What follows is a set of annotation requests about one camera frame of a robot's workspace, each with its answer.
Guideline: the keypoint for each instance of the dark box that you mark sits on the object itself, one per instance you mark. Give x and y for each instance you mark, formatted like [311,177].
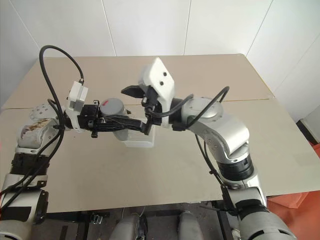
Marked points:
[311,130]

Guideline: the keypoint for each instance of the white plastic box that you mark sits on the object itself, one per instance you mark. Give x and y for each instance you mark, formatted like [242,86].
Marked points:
[140,140]

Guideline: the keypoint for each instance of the grey jar lid red mark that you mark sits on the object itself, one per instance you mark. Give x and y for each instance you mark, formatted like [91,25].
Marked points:
[111,106]

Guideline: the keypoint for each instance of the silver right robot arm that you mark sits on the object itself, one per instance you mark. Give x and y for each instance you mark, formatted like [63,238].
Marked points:
[225,130]

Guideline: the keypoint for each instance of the grey rounded pad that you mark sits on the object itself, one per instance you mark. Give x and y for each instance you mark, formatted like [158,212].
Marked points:
[127,227]
[188,226]

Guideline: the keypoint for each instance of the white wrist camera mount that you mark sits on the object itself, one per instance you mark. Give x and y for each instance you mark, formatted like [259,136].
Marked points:
[160,72]
[76,96]

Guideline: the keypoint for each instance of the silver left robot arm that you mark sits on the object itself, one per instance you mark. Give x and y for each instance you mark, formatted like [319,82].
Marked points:
[30,140]

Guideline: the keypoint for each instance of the black table frame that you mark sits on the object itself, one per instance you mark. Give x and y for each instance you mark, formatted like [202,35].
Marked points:
[165,220]

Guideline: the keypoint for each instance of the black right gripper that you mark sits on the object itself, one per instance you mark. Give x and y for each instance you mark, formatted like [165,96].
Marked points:
[151,100]

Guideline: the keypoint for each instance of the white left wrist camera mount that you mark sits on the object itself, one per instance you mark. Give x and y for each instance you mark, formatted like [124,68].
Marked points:
[76,96]

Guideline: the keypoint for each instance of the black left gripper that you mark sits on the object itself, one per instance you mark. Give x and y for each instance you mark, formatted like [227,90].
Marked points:
[87,117]

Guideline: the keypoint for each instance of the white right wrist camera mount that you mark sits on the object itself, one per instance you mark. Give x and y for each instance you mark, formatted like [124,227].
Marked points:
[160,72]

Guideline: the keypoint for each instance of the translucent white jar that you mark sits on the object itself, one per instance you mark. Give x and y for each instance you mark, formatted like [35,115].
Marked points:
[121,136]

